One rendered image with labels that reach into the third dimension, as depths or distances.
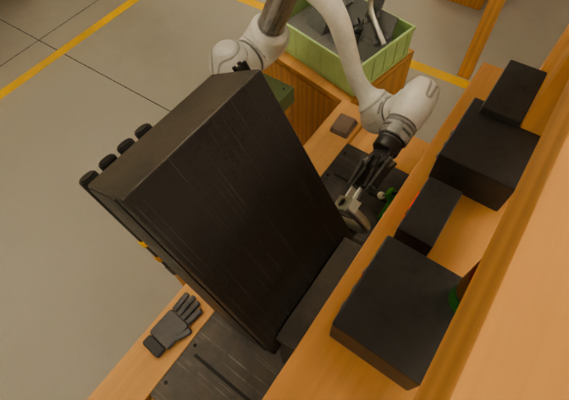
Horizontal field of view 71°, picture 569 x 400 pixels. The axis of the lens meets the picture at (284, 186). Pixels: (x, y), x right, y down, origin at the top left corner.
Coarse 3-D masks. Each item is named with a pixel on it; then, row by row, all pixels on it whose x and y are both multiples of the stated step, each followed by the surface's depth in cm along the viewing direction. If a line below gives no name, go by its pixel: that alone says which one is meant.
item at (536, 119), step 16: (560, 48) 97; (544, 64) 102; (560, 64) 60; (544, 80) 72; (560, 80) 59; (544, 96) 62; (560, 96) 61; (528, 112) 66; (544, 112) 64; (528, 128) 68
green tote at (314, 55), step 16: (304, 0) 212; (400, 32) 195; (288, 48) 203; (304, 48) 193; (320, 48) 183; (384, 48) 179; (400, 48) 190; (320, 64) 191; (336, 64) 182; (368, 64) 178; (384, 64) 190; (336, 80) 189; (368, 80) 188; (352, 96) 187
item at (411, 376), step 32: (480, 128) 69; (512, 128) 69; (448, 160) 67; (480, 160) 66; (512, 160) 65; (480, 192) 68; (512, 192) 63; (384, 256) 58; (416, 256) 57; (352, 288) 61; (384, 288) 55; (416, 288) 55; (448, 288) 55; (352, 320) 53; (384, 320) 53; (416, 320) 53; (448, 320) 52; (352, 352) 57; (384, 352) 51; (416, 352) 50; (416, 384) 49
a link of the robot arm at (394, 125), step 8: (384, 120) 111; (392, 120) 108; (400, 120) 107; (408, 120) 107; (384, 128) 109; (392, 128) 107; (400, 128) 107; (408, 128) 107; (400, 136) 106; (408, 136) 108
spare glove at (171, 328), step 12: (180, 300) 125; (192, 300) 125; (168, 312) 123; (180, 312) 123; (192, 312) 124; (156, 324) 122; (168, 324) 121; (180, 324) 121; (156, 336) 120; (168, 336) 119; (180, 336) 120; (156, 348) 118; (168, 348) 119
